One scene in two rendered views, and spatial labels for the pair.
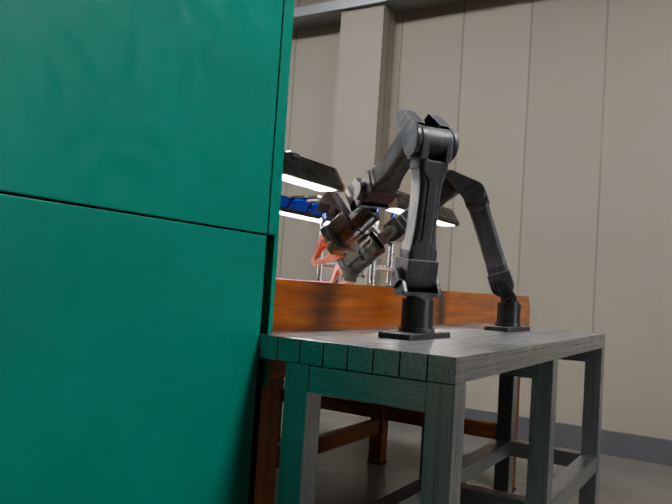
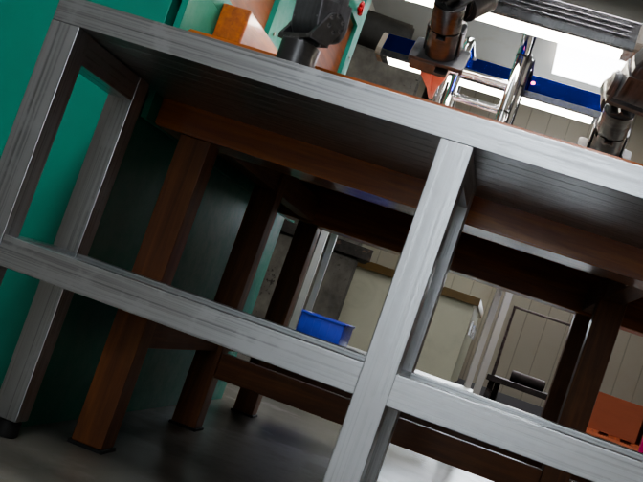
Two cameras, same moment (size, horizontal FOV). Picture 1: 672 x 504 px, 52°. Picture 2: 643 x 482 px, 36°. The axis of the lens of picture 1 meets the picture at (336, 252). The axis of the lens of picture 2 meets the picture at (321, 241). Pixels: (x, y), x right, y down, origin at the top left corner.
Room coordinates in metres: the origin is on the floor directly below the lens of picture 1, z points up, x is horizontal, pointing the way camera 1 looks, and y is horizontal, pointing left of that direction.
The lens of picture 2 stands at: (0.94, -1.66, 0.38)
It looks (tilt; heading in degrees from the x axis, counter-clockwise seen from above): 3 degrees up; 70
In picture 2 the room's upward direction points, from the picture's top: 19 degrees clockwise
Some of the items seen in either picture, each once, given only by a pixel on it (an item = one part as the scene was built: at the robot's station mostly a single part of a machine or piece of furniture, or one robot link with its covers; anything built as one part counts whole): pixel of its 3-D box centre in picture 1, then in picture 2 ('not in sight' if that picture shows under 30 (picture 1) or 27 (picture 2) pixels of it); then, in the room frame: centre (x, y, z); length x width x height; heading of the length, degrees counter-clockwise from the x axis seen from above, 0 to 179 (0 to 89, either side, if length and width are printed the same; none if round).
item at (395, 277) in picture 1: (415, 283); (310, 29); (1.34, -0.16, 0.77); 0.09 x 0.06 x 0.06; 111
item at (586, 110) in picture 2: not in sight; (492, 76); (2.07, 0.66, 1.08); 0.62 x 0.08 x 0.07; 149
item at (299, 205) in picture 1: (301, 208); not in sight; (2.90, 0.16, 1.08); 0.62 x 0.08 x 0.07; 149
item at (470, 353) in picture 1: (373, 331); (470, 187); (1.72, -0.11, 0.65); 1.20 x 0.90 x 0.04; 149
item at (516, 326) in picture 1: (508, 315); not in sight; (1.85, -0.48, 0.71); 0.20 x 0.07 x 0.08; 149
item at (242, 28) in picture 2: not in sight; (250, 46); (1.37, 0.35, 0.83); 0.30 x 0.06 x 0.07; 59
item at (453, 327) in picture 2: not in sight; (373, 317); (4.59, 6.53, 0.41); 2.16 x 1.76 x 0.81; 59
